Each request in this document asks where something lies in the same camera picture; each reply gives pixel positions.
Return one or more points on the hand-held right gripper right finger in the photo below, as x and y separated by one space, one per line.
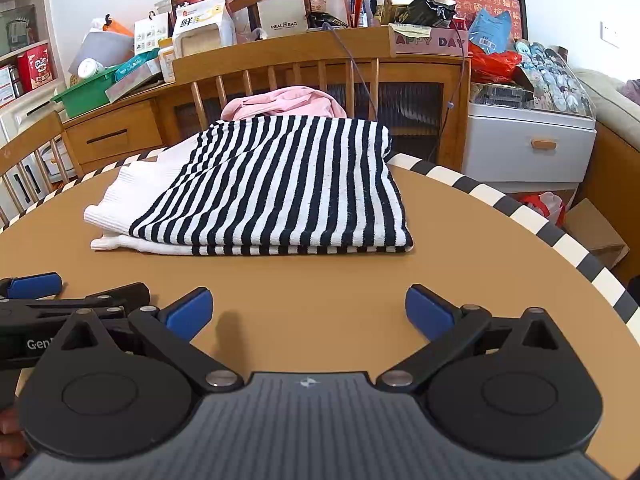
430 310

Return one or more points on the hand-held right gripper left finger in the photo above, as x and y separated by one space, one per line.
190 312

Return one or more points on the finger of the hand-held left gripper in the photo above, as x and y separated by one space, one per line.
35 285
120 294

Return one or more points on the black white striped sweater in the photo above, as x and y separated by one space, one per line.
280 195

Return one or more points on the person's left hand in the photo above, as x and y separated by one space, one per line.
10 435

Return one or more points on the white rice cooker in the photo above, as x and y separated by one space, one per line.
57 157

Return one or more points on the wooden spindle-back chair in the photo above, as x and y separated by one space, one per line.
30 145
275 60

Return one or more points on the red white plastic bag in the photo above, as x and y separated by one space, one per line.
542 207

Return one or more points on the wooden sideboard cabinet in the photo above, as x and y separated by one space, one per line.
125 135

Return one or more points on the white drawer unit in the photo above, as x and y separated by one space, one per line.
525 155

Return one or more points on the cardboard box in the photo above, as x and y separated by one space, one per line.
595 230

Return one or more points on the green plastic tray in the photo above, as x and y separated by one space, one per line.
85 95

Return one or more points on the red tin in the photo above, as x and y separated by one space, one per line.
35 67

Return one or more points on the clear plastic box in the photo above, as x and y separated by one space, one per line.
500 95

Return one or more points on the teal wipes pack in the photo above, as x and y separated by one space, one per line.
137 67

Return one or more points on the pink garment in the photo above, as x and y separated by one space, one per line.
290 102

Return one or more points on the white yellow carton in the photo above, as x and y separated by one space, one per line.
167 65

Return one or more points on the grey folder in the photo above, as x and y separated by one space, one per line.
100 50

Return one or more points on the clear case of badges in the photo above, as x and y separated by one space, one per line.
555 80

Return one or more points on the small white printed bag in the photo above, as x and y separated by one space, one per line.
151 32

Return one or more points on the pink lettered sign box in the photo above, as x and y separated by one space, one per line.
430 42

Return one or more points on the white yellow rice bag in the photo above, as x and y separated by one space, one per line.
200 22

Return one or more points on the blue cat-shaped packet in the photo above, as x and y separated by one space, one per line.
490 30

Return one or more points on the purple blanket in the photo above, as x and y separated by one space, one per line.
632 91

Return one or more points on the black crumpled bag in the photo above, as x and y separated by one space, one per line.
432 10

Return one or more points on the black gold packet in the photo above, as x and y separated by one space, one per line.
325 20

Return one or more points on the gold box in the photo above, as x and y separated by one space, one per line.
397 2

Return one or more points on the framed red picture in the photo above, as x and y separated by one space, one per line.
480 0

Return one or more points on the white paper bag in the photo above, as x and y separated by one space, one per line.
282 10

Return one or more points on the white wall socket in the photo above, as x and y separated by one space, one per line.
611 34

